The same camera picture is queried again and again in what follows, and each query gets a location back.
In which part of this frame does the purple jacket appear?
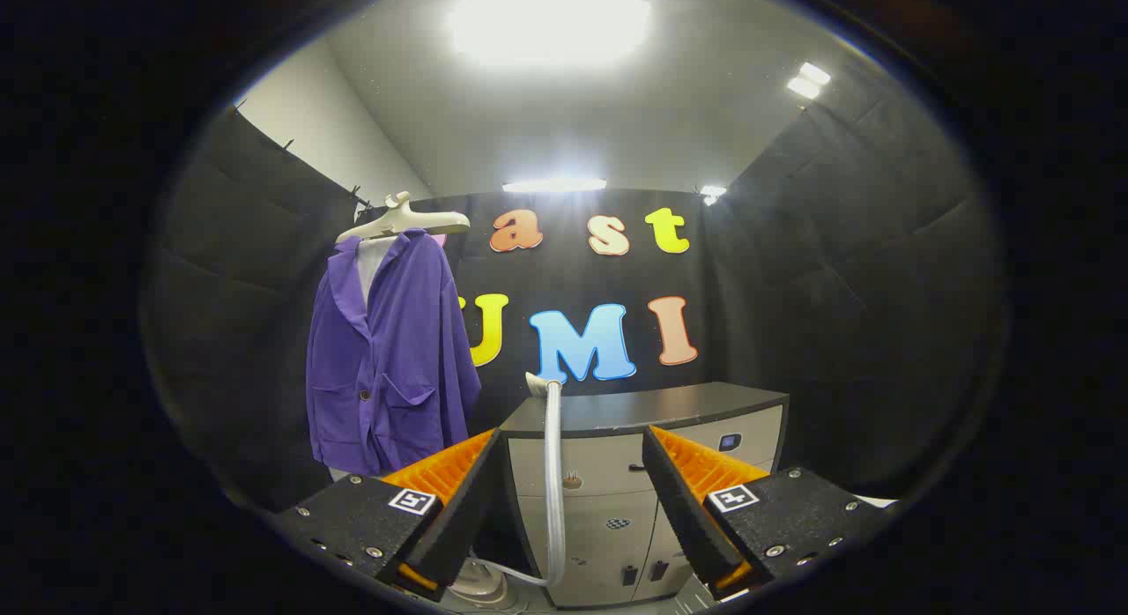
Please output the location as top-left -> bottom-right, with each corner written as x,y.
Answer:
306,229 -> 482,477

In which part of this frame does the white clothes hanger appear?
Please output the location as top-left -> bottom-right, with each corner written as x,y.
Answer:
335,190 -> 471,244

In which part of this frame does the grey cabinet with black top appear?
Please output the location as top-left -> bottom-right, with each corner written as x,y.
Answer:
498,382 -> 790,609

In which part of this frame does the double ceiling light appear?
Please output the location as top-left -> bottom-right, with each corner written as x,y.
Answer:
786,62 -> 833,101

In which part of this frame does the large ceiling light panel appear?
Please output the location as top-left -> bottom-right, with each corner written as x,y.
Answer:
448,0 -> 655,67

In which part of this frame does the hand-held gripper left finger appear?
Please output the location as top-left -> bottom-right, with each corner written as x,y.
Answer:
271,427 -> 506,603

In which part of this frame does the white garment steamer with hose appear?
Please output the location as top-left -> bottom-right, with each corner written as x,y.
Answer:
471,373 -> 567,589

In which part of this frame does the white garment steamer base unit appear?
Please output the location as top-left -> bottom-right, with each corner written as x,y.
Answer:
449,562 -> 510,609

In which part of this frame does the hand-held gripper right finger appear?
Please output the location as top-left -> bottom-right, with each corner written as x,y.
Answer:
641,425 -> 894,600

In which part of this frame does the white shirt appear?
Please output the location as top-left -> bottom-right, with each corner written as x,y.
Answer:
328,236 -> 395,482

